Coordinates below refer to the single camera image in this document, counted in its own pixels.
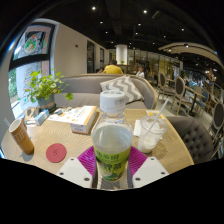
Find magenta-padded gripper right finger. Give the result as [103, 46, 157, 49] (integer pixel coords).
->
[127, 145, 171, 190]

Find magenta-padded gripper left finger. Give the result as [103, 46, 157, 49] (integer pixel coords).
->
[55, 145, 99, 190]

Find clear bottle with green label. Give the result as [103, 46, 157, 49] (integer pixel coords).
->
[91, 89, 134, 190]

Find flat round red coaster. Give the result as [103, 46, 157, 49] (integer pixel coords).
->
[45, 142, 68, 164]

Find clear plastic cup with straw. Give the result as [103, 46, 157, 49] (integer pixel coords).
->
[137, 98, 170, 154]

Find white paper napkin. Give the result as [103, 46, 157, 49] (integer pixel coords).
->
[133, 119, 143, 138]

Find white orange box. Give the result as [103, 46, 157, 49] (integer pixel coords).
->
[48, 105, 99, 135]

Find grey tufted armchair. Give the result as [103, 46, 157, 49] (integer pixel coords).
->
[165, 114, 212, 165]

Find small yellow card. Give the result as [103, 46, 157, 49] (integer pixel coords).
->
[145, 109, 166, 120]

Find brown paper cup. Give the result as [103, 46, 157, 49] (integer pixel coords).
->
[8, 117, 35, 156]

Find small light blue box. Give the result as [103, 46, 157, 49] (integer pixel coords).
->
[34, 109, 50, 127]

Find grey curved sofa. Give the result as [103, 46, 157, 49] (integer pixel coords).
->
[53, 73, 158, 110]

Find grey white zigzag cushion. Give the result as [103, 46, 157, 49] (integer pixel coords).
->
[99, 75, 145, 104]

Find green potted plant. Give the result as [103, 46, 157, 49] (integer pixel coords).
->
[21, 68, 74, 113]

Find window with coloured decals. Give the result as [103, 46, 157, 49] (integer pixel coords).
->
[7, 21, 56, 119]

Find group of ceiling lights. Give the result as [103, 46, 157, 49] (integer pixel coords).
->
[89, 4, 191, 48]

